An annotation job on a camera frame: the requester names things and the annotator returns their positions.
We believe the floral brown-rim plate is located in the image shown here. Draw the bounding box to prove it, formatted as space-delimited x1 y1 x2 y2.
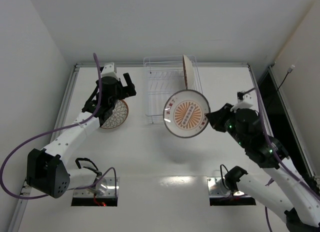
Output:
182 55 195 90
100 100 129 130

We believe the orange sunburst plate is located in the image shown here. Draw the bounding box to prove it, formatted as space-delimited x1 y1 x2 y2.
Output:
162 89 211 139

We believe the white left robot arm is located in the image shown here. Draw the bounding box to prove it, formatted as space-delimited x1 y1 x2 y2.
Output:
26 73 137 198

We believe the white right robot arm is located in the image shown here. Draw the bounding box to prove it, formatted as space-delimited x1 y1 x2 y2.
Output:
205 103 320 232

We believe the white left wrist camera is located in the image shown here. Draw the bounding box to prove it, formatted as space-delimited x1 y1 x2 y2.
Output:
100 62 118 80

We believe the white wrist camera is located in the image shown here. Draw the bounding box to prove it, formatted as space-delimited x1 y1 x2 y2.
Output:
231 91 253 112
100 62 118 80

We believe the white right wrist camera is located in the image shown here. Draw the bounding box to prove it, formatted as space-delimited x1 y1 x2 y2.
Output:
231 91 253 112

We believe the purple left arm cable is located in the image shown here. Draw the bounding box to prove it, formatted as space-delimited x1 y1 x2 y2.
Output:
0 52 117 199

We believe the white wire dish rack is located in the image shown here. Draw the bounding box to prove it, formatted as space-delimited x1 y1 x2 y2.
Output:
143 55 203 125

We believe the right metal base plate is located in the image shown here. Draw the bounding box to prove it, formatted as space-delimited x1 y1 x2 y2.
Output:
206 177 250 199

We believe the metal base plate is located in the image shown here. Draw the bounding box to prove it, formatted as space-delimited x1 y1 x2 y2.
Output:
206 177 250 199
73 177 119 199

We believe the black usb wall cable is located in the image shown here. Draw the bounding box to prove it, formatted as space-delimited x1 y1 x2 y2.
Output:
276 64 296 93

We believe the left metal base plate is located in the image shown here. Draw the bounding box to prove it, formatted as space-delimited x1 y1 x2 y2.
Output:
73 177 119 199

